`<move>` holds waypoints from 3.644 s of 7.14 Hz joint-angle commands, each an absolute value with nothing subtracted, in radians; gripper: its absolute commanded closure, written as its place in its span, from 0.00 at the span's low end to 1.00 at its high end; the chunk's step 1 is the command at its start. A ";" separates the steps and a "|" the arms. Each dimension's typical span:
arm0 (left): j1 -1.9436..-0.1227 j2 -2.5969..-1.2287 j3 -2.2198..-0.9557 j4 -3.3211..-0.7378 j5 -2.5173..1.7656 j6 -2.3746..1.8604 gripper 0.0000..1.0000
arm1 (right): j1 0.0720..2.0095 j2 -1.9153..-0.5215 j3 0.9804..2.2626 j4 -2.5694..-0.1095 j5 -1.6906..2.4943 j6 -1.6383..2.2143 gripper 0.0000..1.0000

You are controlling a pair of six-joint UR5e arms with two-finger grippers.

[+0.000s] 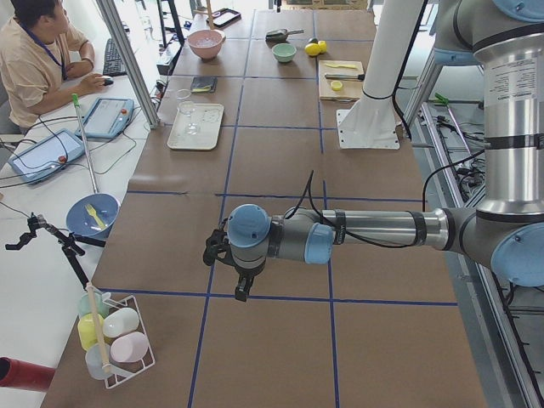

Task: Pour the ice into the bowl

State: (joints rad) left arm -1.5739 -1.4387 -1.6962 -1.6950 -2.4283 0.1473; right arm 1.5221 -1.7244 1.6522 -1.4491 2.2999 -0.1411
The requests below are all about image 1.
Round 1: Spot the yellow lemon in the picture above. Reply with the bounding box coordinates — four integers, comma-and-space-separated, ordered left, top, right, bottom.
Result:
317, 40, 327, 54
304, 42, 321, 57

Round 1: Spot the blue teach pendant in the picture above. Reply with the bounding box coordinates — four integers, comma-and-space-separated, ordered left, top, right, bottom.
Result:
79, 97, 135, 140
8, 129, 84, 184

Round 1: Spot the red cylinder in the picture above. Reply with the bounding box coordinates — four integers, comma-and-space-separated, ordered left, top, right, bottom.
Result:
1, 357, 55, 392

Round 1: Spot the pink bowl with ice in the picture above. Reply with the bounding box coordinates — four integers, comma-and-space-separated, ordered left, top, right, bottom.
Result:
187, 30, 226, 60

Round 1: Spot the seated person beige shirt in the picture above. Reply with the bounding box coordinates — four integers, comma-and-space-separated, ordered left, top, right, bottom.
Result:
1, 0, 105, 133

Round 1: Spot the cream bear tray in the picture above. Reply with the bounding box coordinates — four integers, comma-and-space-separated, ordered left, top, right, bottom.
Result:
167, 102, 224, 150

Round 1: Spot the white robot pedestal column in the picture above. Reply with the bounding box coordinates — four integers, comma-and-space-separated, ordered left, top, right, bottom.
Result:
337, 0, 427, 150

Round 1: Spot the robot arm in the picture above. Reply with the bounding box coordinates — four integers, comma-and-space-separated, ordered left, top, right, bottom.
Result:
203, 1, 543, 301

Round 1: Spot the wooden cutting board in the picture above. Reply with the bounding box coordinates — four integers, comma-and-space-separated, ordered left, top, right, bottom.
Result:
318, 60, 365, 101

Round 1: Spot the black keyboard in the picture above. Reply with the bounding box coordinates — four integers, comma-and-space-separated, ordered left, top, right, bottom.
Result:
103, 38, 127, 77

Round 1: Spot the white wire cup rack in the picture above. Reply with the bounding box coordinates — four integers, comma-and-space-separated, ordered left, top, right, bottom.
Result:
97, 291, 156, 388

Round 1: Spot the blue teach pendant far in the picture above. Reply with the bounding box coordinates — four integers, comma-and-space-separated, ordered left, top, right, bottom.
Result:
79, 97, 135, 140

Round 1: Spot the black camera tripod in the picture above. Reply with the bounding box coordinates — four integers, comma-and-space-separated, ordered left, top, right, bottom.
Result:
5, 213, 106, 288

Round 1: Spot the half lemon slice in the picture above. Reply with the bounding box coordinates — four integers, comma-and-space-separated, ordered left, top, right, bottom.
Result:
330, 80, 343, 91

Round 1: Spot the clear wine glass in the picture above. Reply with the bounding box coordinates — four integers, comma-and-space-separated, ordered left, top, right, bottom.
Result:
176, 88, 200, 135

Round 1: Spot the green bowl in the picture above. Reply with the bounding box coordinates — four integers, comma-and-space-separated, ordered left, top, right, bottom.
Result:
272, 43, 297, 63

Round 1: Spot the aluminium frame post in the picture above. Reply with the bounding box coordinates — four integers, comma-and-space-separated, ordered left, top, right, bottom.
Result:
97, 0, 160, 129

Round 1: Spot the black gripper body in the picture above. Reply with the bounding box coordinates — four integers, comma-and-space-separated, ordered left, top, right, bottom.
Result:
202, 218, 269, 280

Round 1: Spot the white plastic cup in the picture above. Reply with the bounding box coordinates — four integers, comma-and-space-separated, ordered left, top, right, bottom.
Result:
103, 308, 139, 338

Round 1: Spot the blue bowl with fork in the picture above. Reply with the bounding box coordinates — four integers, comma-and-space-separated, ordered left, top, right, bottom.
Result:
65, 193, 120, 240

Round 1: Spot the metal muddler black tip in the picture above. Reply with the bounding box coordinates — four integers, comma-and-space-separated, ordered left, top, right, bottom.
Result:
324, 73, 366, 82

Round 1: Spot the grey folded cloth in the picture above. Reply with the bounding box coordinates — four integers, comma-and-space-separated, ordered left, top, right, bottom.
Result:
190, 76, 218, 94

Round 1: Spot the yellow plastic knife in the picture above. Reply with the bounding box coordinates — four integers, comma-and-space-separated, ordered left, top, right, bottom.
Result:
324, 63, 359, 70

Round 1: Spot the yellow plastic cup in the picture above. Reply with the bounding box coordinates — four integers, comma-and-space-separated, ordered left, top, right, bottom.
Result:
77, 313, 98, 351

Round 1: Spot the metal rod green handle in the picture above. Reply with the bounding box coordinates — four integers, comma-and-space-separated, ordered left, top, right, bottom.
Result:
71, 93, 99, 194

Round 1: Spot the blue teach pendant near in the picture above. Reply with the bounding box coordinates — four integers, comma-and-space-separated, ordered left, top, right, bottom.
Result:
8, 129, 84, 184

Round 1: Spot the green plastic cup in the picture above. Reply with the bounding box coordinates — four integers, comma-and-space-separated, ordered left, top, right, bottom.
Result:
77, 292, 110, 319

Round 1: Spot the clear plastic cup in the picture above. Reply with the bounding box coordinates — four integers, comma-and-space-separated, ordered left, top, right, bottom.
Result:
85, 343, 112, 380

